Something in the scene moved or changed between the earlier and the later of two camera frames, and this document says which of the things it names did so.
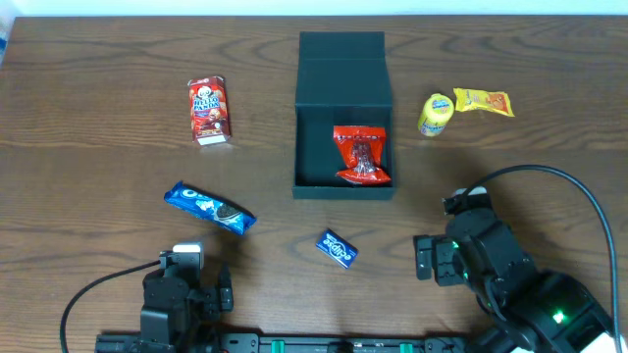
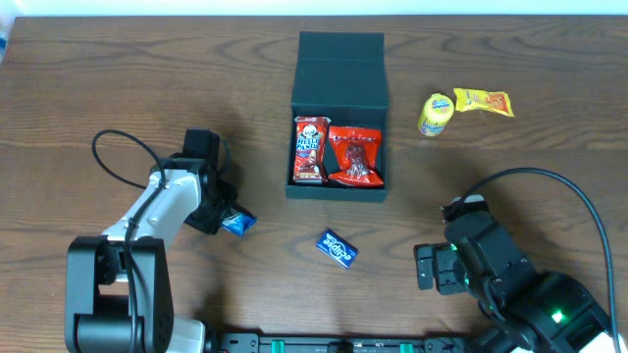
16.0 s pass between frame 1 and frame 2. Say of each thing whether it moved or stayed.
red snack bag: moved
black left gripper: moved
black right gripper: stayed
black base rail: stayed
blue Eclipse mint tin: stayed
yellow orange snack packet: stayed
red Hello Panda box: moved
